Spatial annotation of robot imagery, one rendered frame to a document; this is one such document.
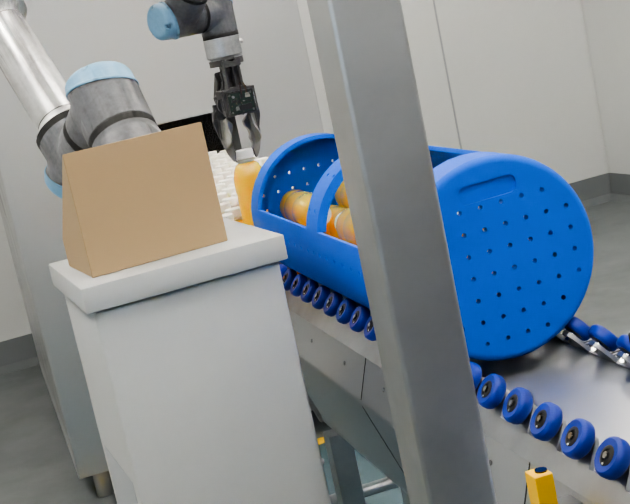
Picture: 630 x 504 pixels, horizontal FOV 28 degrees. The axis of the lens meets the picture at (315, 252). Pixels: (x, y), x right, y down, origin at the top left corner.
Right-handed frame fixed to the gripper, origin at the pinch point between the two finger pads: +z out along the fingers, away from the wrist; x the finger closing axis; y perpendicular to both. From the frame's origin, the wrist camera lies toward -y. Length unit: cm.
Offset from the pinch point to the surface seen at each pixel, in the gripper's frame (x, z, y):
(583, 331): 20, 25, 104
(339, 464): 1, 65, 21
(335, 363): -3, 34, 53
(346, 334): -2, 29, 58
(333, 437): 1, 59, 21
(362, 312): 0, 24, 66
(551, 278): 16, 17, 103
